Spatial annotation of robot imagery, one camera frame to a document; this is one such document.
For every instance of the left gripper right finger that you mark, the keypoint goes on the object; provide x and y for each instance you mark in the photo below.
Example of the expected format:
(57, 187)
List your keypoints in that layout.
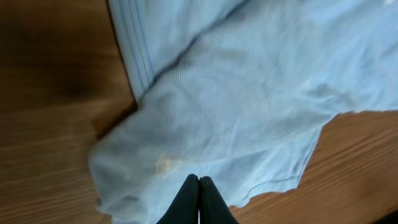
(213, 209)

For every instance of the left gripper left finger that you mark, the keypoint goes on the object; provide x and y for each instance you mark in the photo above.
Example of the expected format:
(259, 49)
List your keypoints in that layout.
(184, 207)

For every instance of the light blue printed t-shirt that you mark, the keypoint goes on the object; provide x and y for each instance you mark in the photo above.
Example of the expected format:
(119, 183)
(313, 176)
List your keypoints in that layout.
(238, 91)

